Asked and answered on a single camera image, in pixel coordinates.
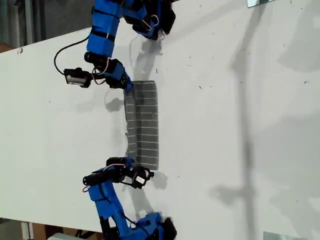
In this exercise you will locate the grey striped square towel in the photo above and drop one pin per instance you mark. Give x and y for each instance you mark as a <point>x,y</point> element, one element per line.
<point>146,125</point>

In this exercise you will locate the white container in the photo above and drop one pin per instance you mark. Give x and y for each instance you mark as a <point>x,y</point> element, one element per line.
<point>62,236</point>

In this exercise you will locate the white table leg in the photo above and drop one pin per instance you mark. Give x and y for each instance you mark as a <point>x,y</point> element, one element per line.
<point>27,231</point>

